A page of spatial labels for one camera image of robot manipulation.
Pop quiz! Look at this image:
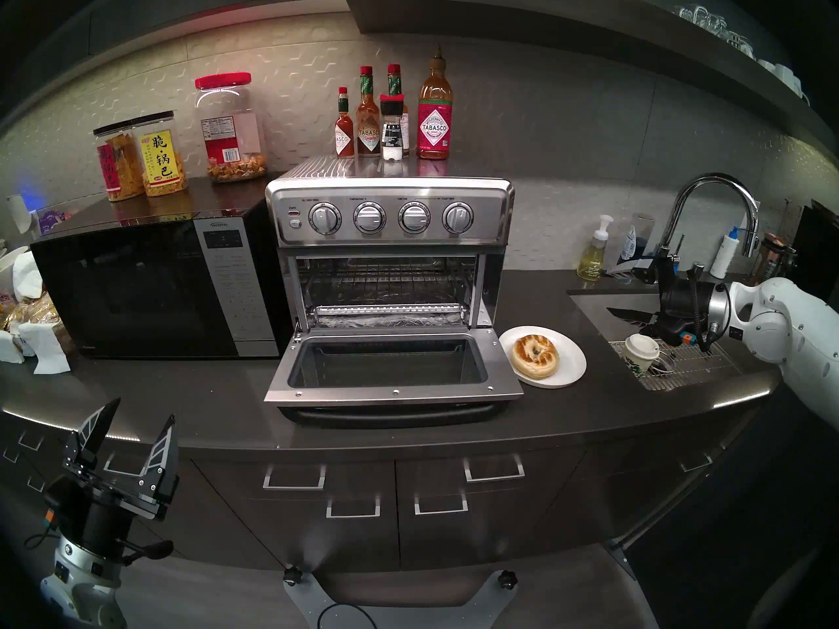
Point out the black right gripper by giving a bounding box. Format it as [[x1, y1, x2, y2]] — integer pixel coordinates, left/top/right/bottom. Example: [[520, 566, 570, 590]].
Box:
[[606, 257, 715, 348]]

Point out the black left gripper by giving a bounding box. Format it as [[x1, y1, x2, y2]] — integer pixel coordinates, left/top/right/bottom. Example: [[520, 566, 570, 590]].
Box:
[[41, 396, 179, 567]]

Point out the white round plate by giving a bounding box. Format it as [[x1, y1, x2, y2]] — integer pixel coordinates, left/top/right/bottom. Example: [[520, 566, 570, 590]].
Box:
[[499, 326, 587, 389]]

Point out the toasted bagel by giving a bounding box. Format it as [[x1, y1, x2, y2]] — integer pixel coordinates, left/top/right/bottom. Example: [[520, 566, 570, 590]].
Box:
[[511, 334, 560, 380]]

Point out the glass oven door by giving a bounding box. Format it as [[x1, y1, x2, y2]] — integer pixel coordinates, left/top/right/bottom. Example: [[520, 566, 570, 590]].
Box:
[[264, 326, 524, 429]]

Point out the black microwave oven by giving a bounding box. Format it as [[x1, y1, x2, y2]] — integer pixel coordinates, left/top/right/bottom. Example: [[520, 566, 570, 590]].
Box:
[[29, 176, 292, 361]]

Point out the silver oven knob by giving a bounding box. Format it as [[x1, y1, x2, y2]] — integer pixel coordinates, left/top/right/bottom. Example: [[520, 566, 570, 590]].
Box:
[[309, 202, 343, 237], [442, 201, 475, 235], [353, 201, 387, 235], [399, 200, 432, 235]]

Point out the silver toaster oven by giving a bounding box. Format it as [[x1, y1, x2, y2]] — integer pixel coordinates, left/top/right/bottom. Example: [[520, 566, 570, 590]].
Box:
[[265, 155, 515, 337]]

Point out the stainless steel sink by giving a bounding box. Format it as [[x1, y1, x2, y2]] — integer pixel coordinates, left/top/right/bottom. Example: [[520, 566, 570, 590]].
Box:
[[567, 288, 784, 392]]

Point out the blue dish soap bottle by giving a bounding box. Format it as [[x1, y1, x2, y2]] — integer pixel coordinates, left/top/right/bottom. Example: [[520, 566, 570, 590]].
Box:
[[615, 214, 656, 275]]

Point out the white lidded paper cup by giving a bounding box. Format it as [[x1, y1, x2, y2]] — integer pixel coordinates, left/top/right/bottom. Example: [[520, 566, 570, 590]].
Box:
[[623, 334, 661, 377]]

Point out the yellow hand soap dispenser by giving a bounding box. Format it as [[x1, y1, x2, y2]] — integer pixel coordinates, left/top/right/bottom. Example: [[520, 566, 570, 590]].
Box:
[[577, 215, 614, 282]]

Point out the white bottle blue cap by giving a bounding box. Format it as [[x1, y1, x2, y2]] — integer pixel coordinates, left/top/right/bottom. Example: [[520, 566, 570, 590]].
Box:
[[709, 227, 740, 280]]

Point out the large white paper sheet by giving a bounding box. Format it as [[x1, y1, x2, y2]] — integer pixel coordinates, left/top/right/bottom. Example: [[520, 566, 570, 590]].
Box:
[[16, 322, 71, 375]]

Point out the chrome gooseneck faucet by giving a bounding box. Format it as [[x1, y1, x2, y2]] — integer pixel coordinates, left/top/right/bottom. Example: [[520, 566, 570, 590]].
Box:
[[644, 172, 761, 284]]

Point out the copper glass french press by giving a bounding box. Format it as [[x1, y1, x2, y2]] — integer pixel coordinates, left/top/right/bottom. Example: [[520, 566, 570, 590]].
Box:
[[751, 233, 797, 288]]

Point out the bagged bread loaf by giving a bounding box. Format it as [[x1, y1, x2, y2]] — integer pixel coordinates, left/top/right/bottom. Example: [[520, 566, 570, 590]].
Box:
[[0, 292, 73, 353]]

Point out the black coffee machine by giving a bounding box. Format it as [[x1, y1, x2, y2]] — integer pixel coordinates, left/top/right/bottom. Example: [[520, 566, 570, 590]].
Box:
[[787, 199, 839, 307]]

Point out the white tissue paper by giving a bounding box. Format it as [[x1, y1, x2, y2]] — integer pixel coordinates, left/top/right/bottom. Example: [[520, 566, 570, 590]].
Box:
[[10, 251, 43, 302]]

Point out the white bowl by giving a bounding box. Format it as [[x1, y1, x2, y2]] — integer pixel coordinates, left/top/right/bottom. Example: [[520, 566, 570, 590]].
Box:
[[0, 244, 30, 294]]

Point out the foil lined crumb tray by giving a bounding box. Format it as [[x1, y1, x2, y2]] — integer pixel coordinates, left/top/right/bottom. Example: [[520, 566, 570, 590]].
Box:
[[318, 312, 469, 328]]

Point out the dark base cabinet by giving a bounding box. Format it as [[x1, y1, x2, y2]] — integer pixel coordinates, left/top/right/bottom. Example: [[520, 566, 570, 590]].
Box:
[[0, 408, 754, 573]]

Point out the large Tabasco bottle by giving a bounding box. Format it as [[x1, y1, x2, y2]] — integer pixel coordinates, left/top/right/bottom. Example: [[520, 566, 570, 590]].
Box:
[[417, 45, 454, 161]]

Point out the red label snack jar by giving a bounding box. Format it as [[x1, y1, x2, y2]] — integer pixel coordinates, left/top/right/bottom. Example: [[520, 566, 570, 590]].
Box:
[[92, 121, 145, 202]]

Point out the black salt grinder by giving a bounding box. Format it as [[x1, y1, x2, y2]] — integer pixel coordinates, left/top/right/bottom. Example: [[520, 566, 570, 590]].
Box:
[[380, 94, 404, 161]]

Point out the yellow label snack jar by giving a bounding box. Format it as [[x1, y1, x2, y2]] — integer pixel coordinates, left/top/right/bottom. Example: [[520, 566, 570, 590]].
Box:
[[133, 111, 189, 197]]

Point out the medium orange Tabasco bottle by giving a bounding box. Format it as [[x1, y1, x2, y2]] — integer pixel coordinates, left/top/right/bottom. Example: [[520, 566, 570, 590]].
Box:
[[356, 66, 381, 157]]

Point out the green label Tabasco bottle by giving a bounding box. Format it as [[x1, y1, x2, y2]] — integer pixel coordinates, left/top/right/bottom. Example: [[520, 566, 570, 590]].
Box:
[[387, 64, 410, 157]]

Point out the small Tabasco bottle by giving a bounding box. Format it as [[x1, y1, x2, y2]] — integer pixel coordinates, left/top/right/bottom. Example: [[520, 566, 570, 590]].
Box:
[[335, 87, 355, 159]]

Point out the red lid plastic jar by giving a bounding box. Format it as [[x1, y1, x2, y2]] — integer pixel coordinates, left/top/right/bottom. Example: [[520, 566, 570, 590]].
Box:
[[194, 72, 268, 183]]

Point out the dark upper cabinet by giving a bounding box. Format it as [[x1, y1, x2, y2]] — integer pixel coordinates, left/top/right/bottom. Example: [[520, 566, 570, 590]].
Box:
[[0, 0, 358, 121]]

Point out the wire sink grid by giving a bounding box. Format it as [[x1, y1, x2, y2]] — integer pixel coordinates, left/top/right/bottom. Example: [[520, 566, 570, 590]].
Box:
[[610, 338, 745, 392]]

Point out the orange tagged left gripper cable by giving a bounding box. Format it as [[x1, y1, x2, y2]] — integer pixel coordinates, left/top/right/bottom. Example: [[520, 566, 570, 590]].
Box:
[[23, 508, 56, 551]]

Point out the grey robot base frame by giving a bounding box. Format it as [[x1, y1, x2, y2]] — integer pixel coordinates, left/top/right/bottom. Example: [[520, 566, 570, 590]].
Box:
[[283, 565, 520, 629]]

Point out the black base cable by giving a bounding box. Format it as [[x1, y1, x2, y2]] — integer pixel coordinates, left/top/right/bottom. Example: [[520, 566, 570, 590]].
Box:
[[318, 601, 379, 629]]

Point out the dark wall shelf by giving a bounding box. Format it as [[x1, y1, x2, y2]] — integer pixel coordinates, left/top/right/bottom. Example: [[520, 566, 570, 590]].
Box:
[[347, 0, 839, 157]]

